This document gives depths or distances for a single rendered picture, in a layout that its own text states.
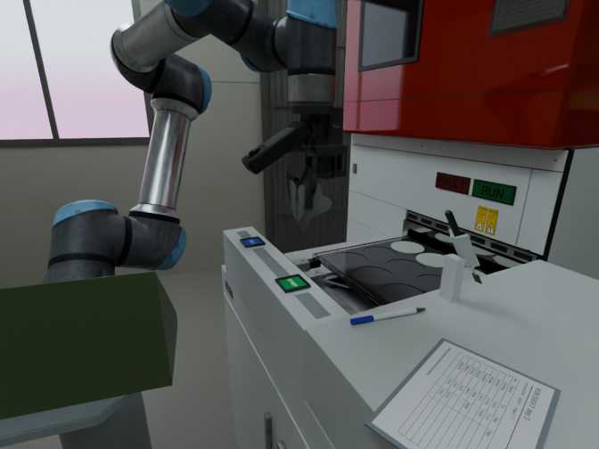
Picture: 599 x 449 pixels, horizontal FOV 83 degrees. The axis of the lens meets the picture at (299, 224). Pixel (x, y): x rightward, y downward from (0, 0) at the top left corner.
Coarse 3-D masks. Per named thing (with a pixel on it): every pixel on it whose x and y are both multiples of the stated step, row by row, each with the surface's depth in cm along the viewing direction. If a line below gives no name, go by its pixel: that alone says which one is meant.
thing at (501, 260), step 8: (408, 224) 117; (416, 224) 113; (408, 232) 118; (424, 232) 110; (432, 232) 107; (440, 232) 106; (440, 240) 105; (448, 240) 102; (480, 248) 93; (480, 256) 93; (488, 256) 91; (496, 256) 89; (504, 256) 88; (504, 264) 87; (512, 264) 85; (520, 264) 83
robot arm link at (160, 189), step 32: (160, 64) 78; (192, 64) 85; (160, 96) 81; (192, 96) 84; (160, 128) 81; (160, 160) 80; (160, 192) 80; (160, 224) 78; (128, 256) 74; (160, 256) 78
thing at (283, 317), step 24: (264, 240) 94; (240, 264) 87; (264, 264) 79; (288, 264) 79; (240, 288) 91; (264, 288) 71; (312, 288) 68; (264, 312) 74; (288, 312) 60; (312, 312) 60; (336, 312) 60; (288, 336) 62; (288, 360) 64
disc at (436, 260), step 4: (416, 256) 98; (420, 256) 98; (424, 256) 98; (428, 256) 98; (432, 256) 98; (436, 256) 98; (440, 256) 98; (444, 256) 98; (420, 260) 95; (424, 260) 95; (428, 260) 95; (432, 260) 95; (436, 260) 95; (440, 260) 95; (424, 264) 93; (428, 264) 93; (432, 264) 93; (436, 264) 93; (440, 264) 93
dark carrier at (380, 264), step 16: (400, 240) 111; (320, 256) 98; (336, 256) 98; (352, 256) 98; (368, 256) 98; (384, 256) 98; (400, 256) 98; (352, 272) 88; (368, 272) 88; (384, 272) 88; (400, 272) 88; (416, 272) 88; (432, 272) 88; (368, 288) 80; (384, 288) 80; (400, 288) 80; (416, 288) 80; (432, 288) 80; (384, 304) 73
